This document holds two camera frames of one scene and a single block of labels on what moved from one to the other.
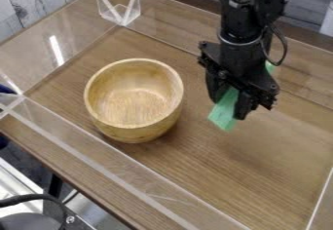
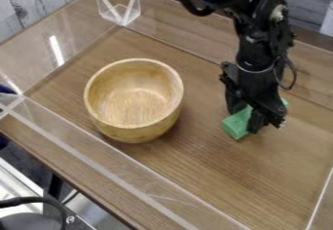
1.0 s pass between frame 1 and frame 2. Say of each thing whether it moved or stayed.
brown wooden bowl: stayed
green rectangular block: moved
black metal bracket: stayed
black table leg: stayed
